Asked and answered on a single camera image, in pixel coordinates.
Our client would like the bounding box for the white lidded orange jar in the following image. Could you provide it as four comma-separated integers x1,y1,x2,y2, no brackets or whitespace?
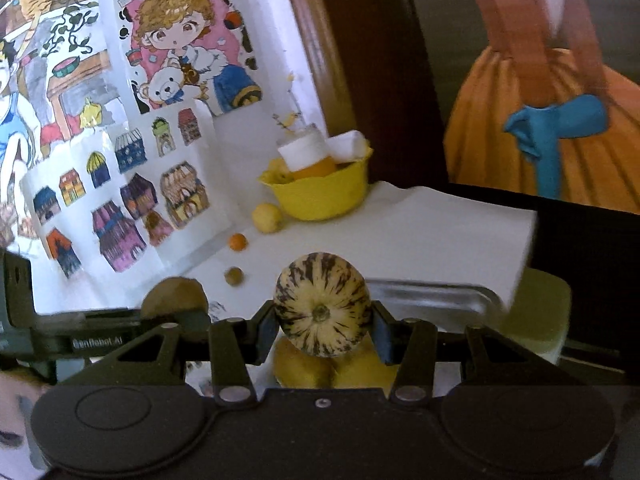
276,125,336,181

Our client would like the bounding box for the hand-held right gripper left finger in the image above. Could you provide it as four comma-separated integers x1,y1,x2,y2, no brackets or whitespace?
65,302,278,407

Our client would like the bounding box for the yellow lemon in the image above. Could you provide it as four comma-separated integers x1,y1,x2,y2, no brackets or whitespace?
251,202,283,233

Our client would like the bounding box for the small yellow fruit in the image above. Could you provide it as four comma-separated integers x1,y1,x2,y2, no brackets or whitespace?
265,157,293,183

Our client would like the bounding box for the house drawings poster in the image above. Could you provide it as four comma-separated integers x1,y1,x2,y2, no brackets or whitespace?
20,105,236,311

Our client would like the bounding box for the orange dress wall poster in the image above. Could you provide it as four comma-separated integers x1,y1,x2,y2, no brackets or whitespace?
442,0,640,213

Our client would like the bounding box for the yellow plastic bowl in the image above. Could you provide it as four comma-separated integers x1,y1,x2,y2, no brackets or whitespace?
257,142,374,222

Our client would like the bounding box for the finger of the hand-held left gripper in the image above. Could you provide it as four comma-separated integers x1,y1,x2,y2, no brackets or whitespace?
142,307,213,343

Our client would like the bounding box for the brown wooden door frame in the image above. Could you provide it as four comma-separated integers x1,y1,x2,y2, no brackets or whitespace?
277,0,448,186

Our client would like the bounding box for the striped melon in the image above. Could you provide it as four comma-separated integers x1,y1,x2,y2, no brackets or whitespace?
272,251,373,359

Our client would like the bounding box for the white paper roll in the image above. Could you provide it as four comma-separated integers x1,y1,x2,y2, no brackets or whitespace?
325,130,371,163

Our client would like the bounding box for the cartoon bear poster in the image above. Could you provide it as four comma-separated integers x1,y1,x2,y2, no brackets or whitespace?
107,0,266,118

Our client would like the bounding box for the white paper table cover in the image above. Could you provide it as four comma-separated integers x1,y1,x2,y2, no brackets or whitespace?
30,180,538,396

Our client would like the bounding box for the person's left hand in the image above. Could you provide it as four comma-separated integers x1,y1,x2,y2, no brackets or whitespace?
0,367,51,466

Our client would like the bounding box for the pale green chair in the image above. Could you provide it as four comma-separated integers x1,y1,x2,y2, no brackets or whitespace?
507,267,573,361

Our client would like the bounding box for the yellow flower sprig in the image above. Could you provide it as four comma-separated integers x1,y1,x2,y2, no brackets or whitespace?
272,72,303,133

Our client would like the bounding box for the metal tray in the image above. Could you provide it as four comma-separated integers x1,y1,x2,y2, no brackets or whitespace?
362,280,501,386

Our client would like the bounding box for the brown kiwi fruit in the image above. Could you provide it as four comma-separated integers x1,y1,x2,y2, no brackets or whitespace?
141,277,210,321

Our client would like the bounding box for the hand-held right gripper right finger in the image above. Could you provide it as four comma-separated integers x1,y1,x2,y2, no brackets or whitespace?
370,302,586,406

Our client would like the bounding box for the tan round melon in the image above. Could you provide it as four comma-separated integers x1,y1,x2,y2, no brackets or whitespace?
272,335,338,390

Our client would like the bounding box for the cartoon room poster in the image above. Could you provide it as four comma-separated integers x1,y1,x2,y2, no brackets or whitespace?
0,0,126,241

